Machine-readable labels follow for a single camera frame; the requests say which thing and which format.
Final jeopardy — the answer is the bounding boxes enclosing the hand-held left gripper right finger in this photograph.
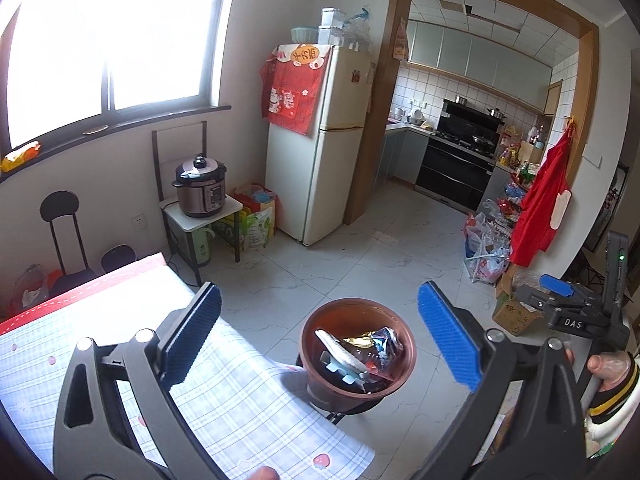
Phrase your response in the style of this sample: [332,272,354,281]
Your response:
[415,280,588,480]

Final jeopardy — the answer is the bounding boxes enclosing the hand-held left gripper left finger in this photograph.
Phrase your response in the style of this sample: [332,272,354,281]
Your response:
[52,281,226,480]

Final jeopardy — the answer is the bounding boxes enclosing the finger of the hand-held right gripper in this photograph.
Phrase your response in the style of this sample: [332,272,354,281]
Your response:
[514,284,557,314]
[539,273,577,299]

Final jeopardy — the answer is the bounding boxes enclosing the crushed silver can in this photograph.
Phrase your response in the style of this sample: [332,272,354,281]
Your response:
[372,326,405,359]

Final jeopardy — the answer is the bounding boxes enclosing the gold foil wrapper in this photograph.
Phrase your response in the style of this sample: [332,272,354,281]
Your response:
[341,332,377,350]

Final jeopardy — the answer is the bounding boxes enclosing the light blue carton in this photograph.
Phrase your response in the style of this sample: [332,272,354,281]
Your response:
[320,352,372,386]

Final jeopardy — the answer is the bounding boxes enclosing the white tissue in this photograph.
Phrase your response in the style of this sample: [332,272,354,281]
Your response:
[315,329,371,372]

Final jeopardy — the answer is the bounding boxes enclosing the brown plastic bin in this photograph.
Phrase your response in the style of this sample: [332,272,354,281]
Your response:
[299,297,417,413]

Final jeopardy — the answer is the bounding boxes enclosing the person's right forearm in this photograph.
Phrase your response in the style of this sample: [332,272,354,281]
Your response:
[582,352,640,476]

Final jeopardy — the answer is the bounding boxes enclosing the person's right hand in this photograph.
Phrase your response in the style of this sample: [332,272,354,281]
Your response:
[586,351,632,392]

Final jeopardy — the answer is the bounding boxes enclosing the cardboard box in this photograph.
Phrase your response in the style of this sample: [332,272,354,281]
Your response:
[492,265,544,337]

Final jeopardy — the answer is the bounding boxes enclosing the pile of plastic bags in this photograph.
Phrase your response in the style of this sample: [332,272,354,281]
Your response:
[462,195,517,286]

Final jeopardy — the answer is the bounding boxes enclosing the green thermos jug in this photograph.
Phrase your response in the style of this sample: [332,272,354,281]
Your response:
[192,227,214,267]

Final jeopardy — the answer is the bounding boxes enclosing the red apron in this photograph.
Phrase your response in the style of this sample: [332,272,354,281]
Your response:
[507,130,574,268]

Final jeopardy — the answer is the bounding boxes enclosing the black-framed white-seat chair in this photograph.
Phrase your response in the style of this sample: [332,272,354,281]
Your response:
[151,121,244,286]

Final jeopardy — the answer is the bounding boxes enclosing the green white rice bag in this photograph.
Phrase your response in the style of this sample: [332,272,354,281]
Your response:
[235,182,279,252]

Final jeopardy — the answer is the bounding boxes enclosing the silver black pressure cooker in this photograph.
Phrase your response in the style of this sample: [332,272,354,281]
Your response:
[172,156,228,218]

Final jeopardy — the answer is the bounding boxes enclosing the black built-in oven stove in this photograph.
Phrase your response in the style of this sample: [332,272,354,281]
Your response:
[415,132,497,212]

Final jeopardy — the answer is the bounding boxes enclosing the red white plastic bags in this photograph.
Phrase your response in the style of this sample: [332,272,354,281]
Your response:
[9,264,64,312]

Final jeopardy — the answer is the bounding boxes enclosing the black round-backed chair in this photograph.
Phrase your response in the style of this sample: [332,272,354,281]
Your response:
[40,191,98,297]

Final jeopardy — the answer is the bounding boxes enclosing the cream refrigerator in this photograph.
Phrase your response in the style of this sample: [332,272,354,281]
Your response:
[265,45,376,247]

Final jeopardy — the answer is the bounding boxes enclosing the grey kitchen counter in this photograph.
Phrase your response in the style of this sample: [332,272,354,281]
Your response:
[384,119,437,187]

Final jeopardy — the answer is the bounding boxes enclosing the black range hood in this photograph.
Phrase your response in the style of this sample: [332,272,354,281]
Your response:
[441,99,507,127]

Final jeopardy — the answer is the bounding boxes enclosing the dark window sill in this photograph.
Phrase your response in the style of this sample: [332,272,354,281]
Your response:
[0,105,233,183]

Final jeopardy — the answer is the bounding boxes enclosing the grey upper kitchen cabinets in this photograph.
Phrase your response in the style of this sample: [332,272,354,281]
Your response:
[406,19,555,113]

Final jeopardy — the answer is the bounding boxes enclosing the orange snack bag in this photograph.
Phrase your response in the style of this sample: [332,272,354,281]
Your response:
[0,142,43,174]

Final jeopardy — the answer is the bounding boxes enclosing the red printed cloth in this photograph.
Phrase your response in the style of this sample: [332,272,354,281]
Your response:
[260,44,333,136]

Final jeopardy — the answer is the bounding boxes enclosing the hanging paper ornament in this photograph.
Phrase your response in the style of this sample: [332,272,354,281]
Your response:
[392,17,410,64]

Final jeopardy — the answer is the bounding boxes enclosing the dark-framed window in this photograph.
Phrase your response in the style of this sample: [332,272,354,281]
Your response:
[0,0,241,153]

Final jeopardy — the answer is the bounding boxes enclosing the clear plastic bag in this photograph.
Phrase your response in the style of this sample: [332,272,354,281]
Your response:
[345,7,374,53]

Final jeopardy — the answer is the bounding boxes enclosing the stack of white plastic boxes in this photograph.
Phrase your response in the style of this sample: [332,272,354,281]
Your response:
[319,7,348,47]

